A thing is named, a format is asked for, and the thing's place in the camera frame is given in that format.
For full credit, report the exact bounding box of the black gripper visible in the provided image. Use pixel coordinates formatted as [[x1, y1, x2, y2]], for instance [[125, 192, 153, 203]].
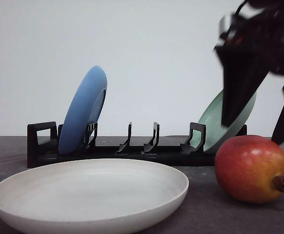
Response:
[[214, 0, 284, 126]]

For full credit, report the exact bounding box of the red pomegranate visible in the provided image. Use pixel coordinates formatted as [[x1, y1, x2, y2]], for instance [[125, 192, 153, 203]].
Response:
[[215, 135, 284, 204]]

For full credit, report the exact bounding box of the white plate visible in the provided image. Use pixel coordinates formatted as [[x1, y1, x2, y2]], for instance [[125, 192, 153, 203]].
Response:
[[0, 159, 189, 234]]

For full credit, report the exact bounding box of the green plate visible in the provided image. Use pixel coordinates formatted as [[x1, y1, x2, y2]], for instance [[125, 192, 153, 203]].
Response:
[[190, 90, 257, 152]]

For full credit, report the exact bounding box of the blue plate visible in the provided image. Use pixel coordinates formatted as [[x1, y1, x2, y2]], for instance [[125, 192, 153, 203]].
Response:
[[58, 65, 108, 155]]

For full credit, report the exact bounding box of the black dish rack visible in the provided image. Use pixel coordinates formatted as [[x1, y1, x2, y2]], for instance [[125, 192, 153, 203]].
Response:
[[27, 121, 247, 169]]

